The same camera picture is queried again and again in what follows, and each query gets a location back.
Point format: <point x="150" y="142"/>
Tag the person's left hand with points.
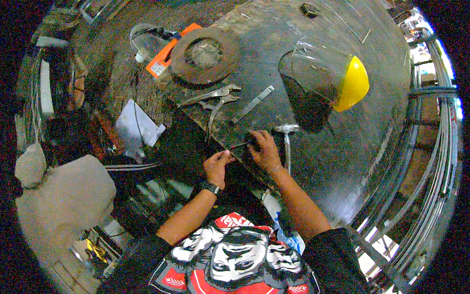
<point x="215" y="171"/>

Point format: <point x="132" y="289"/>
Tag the person's right hand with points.
<point x="268" y="152"/>

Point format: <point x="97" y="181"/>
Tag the person's left fingers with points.
<point x="224" y="156"/>

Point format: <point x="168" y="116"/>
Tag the person's right fingers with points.
<point x="257" y="139"/>

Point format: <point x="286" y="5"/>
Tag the thin dark rod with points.
<point x="239" y="146"/>

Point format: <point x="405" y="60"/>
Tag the black wrist band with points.
<point x="210" y="187"/>

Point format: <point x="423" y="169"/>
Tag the flat steel bar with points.
<point x="254" y="103"/>

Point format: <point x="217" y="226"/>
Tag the dark steel plate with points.
<point x="187" y="147"/>

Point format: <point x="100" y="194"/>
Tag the steel locking pliers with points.
<point x="216" y="97"/>

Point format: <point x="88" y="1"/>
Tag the yellow helmet with face shield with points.
<point x="330" y="84"/>

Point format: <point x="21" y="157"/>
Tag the white blue cloth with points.
<point x="288" y="229"/>

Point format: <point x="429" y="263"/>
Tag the white paper sheet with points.
<point x="134" y="123"/>

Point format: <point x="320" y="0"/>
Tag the rusty round metal disc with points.
<point x="203" y="55"/>

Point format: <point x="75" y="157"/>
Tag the person's body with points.
<point x="238" y="257"/>

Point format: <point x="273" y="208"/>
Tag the orange flat package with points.
<point x="161" y="62"/>

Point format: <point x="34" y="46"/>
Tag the yellow black tool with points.
<point x="95" y="250"/>

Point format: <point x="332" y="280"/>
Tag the metal rack with rods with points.
<point x="426" y="165"/>

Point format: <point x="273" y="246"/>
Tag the cluttered shelf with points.
<point x="55" y="66"/>

